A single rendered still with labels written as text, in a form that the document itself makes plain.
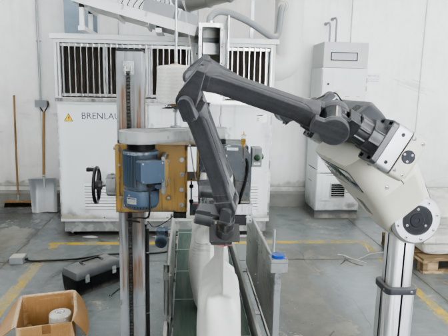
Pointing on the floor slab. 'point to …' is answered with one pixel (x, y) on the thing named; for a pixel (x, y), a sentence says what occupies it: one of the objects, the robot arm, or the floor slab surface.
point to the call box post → (276, 304)
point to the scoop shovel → (44, 200)
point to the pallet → (427, 261)
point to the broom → (17, 177)
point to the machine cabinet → (91, 53)
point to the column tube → (137, 116)
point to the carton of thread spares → (33, 308)
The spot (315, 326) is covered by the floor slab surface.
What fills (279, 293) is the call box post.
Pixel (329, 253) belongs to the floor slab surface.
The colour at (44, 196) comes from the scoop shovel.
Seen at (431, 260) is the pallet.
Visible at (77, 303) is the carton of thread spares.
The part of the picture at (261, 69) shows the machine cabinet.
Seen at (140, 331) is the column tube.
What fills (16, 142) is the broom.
